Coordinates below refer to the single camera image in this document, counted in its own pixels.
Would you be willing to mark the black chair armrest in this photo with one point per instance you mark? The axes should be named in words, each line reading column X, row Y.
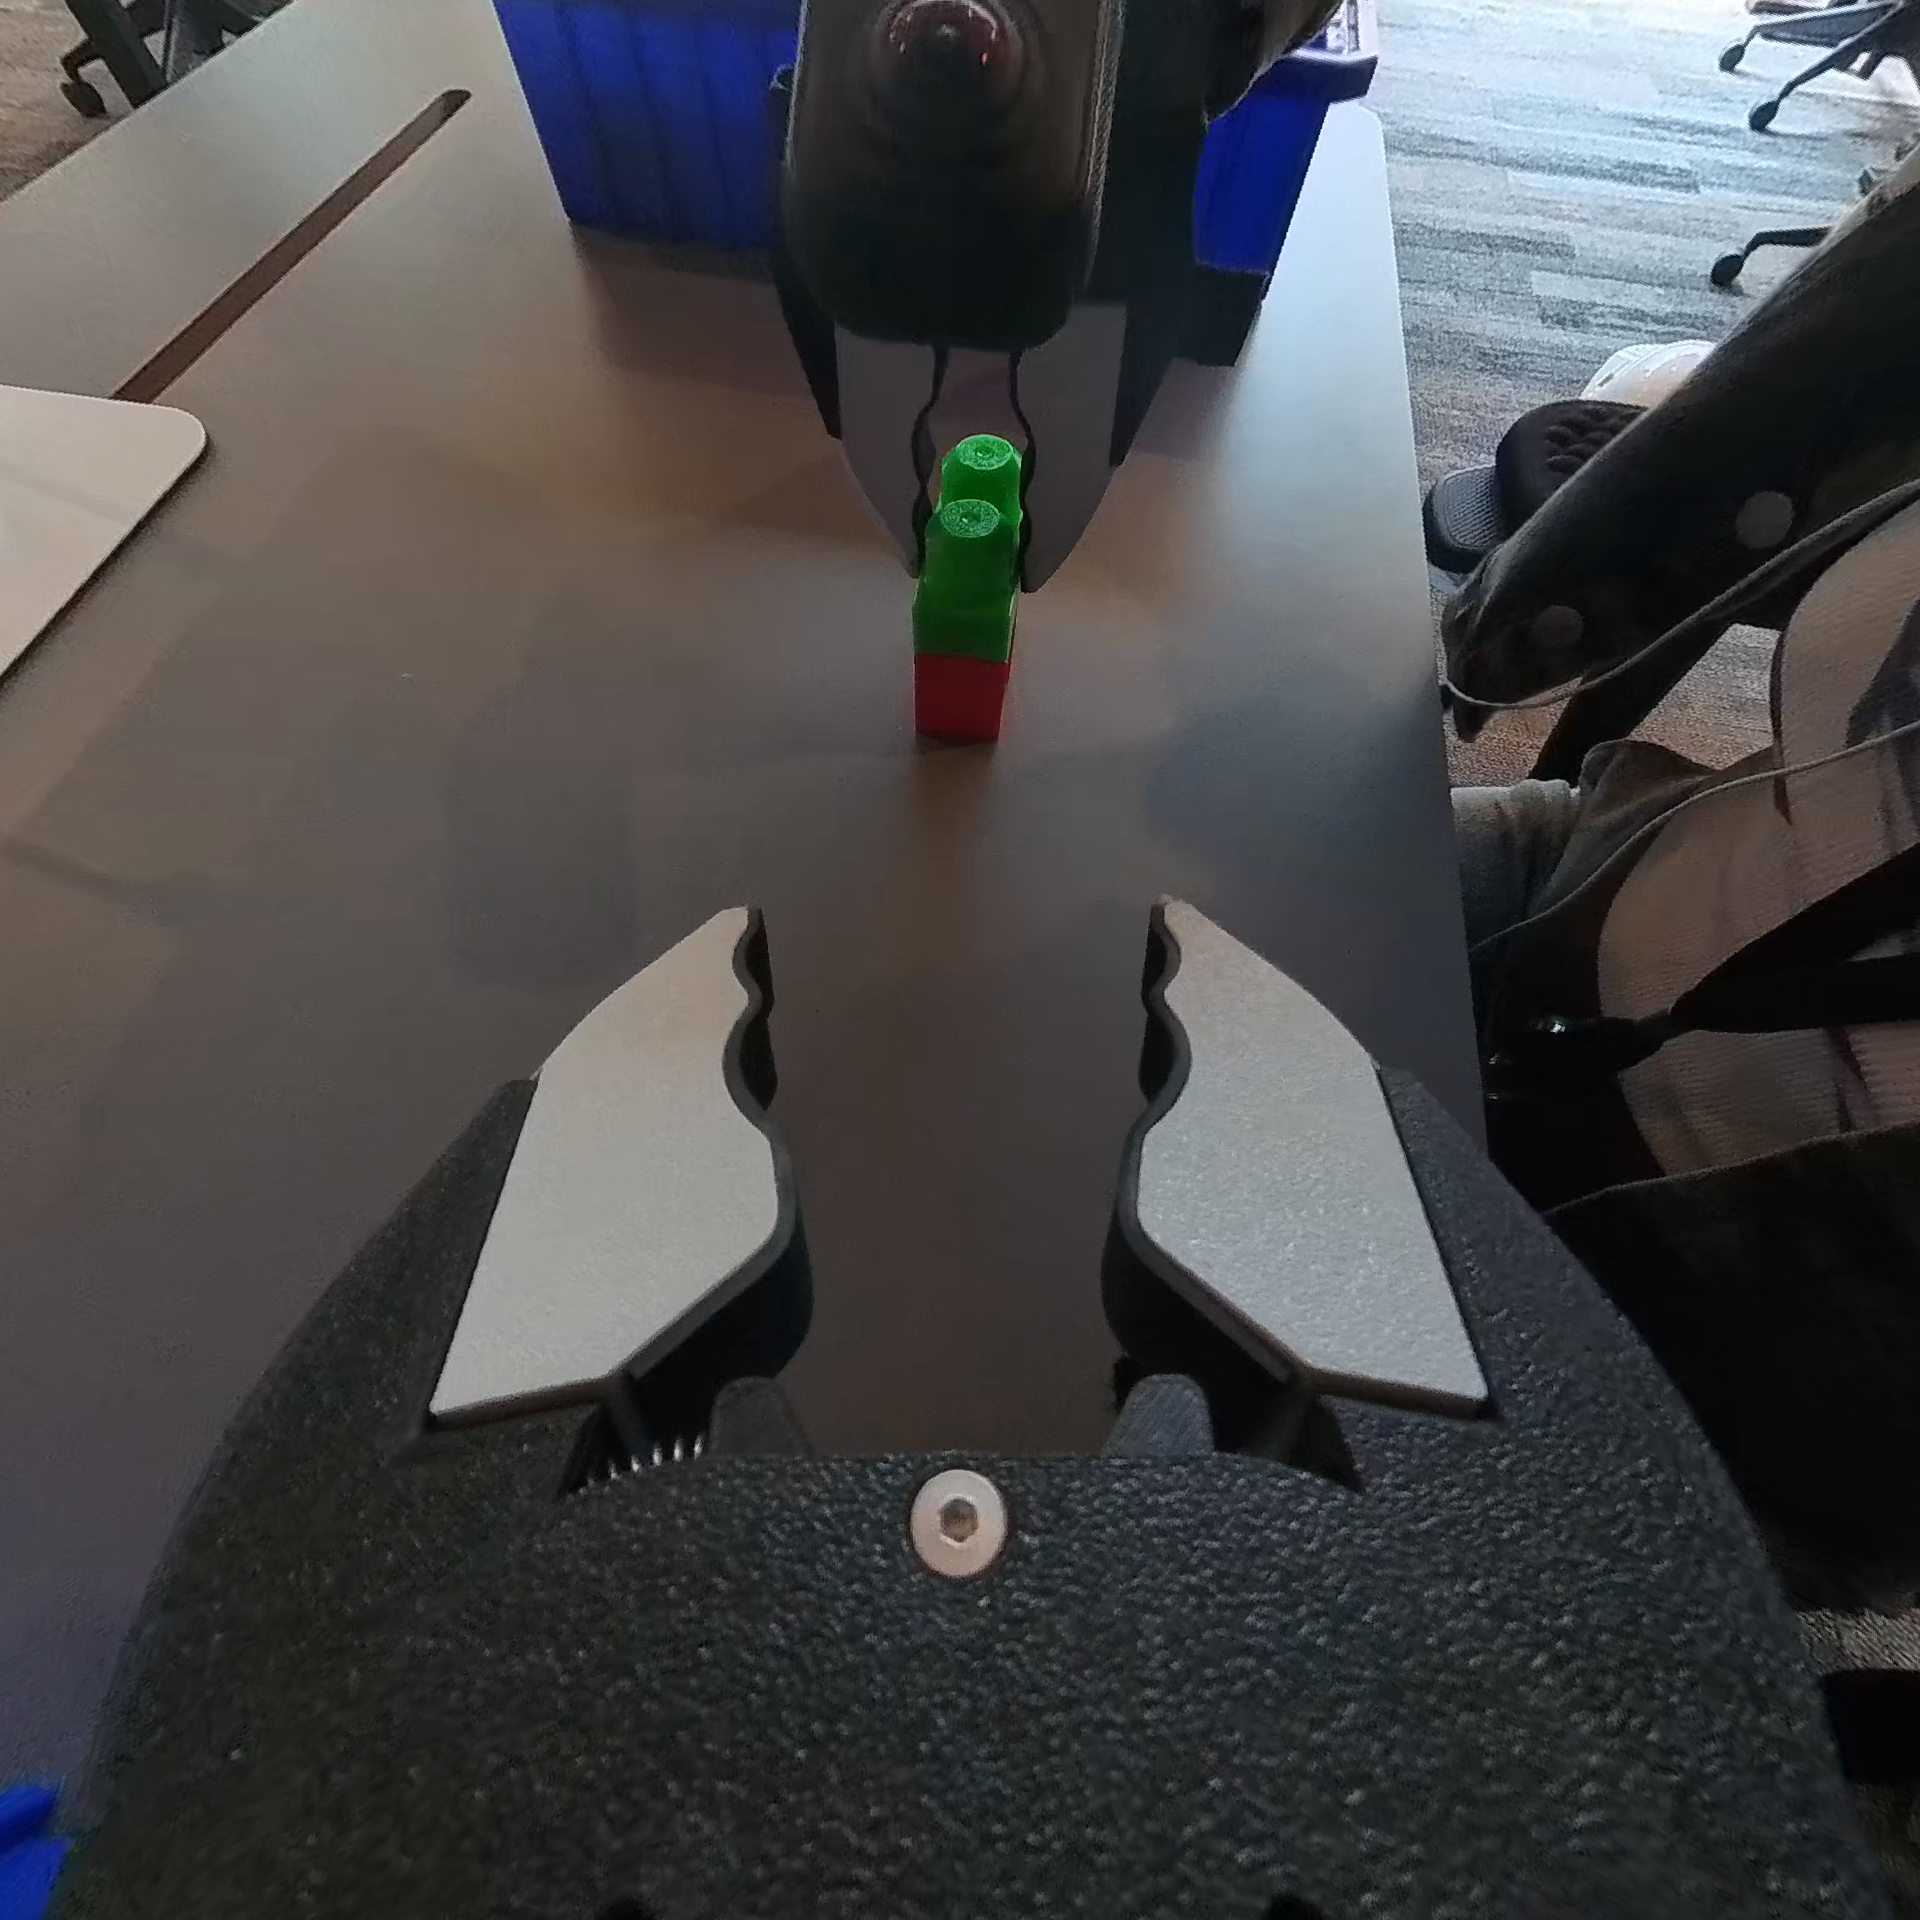
column 1515, row 481

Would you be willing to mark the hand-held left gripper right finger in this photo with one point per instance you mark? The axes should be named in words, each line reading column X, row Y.
column 1290, row 1200

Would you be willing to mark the black office chair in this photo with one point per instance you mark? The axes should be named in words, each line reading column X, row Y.
column 1800, row 240
column 1815, row 61
column 120, row 44

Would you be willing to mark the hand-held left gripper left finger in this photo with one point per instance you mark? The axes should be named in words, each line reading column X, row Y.
column 628, row 1185

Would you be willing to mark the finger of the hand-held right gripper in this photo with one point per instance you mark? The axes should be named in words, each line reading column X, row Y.
column 878, row 405
column 1080, row 421

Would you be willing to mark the blue ribbed plastic bin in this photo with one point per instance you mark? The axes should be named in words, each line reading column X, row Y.
column 28, row 1853
column 646, row 120

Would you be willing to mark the person's right forearm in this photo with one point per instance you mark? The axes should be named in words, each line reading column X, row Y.
column 1259, row 37

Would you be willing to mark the green two-stud mega block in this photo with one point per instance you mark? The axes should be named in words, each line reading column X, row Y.
column 967, row 585

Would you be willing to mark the red mega block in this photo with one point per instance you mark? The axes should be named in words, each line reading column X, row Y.
column 956, row 698

